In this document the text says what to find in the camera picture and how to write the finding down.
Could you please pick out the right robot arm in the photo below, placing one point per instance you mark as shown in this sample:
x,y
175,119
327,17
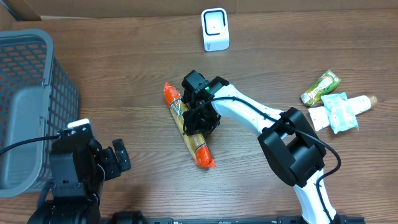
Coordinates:
x,y
292,149

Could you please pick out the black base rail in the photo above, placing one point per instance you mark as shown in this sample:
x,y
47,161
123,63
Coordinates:
x,y
279,220

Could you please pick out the grey plastic basket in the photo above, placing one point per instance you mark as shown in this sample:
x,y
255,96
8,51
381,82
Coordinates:
x,y
37,99

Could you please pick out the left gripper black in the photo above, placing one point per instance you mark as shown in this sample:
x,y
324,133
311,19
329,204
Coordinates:
x,y
101,156

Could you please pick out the teal snack packet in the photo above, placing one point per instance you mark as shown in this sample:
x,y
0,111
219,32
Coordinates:
x,y
339,112

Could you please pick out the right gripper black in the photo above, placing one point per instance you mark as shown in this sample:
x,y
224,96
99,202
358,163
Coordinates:
x,y
198,129

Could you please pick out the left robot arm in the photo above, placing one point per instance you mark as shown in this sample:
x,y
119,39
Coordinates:
x,y
79,167

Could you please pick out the white barcode scanner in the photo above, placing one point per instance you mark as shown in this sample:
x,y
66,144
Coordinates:
x,y
214,23

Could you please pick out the spaghetti pack with red ends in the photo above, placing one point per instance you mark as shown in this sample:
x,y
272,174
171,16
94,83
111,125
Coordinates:
x,y
196,144

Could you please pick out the green yellow snack bar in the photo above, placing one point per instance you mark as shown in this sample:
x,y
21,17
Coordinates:
x,y
326,83

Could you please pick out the white Pantene tube gold cap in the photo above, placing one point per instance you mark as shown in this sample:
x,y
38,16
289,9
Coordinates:
x,y
359,105

